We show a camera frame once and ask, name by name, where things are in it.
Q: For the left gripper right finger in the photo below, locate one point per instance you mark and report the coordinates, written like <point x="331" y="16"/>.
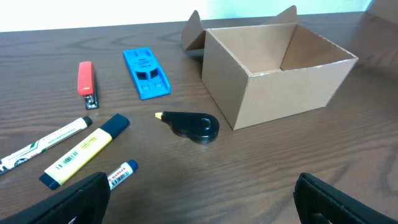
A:
<point x="318" y="202"/>

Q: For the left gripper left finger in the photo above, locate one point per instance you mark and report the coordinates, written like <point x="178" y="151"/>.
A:
<point x="84" y="202"/>

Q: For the blue capped white marker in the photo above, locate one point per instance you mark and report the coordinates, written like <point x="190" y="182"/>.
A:
<point x="121" y="173"/>

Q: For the yellow highlighter with dark cap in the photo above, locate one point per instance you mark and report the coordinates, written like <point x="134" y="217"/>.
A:
<point x="70" y="163"/>

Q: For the red stapler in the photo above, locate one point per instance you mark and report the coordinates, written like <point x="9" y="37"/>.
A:
<point x="86" y="85"/>

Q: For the black correction tape dispenser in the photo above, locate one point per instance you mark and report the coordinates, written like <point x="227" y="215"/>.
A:
<point x="201" y="128"/>

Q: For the brown cardboard box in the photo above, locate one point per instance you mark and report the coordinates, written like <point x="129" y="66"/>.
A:
<point x="257" y="74"/>

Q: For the black capped white marker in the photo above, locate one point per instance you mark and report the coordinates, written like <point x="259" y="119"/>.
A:
<point x="40" y="146"/>

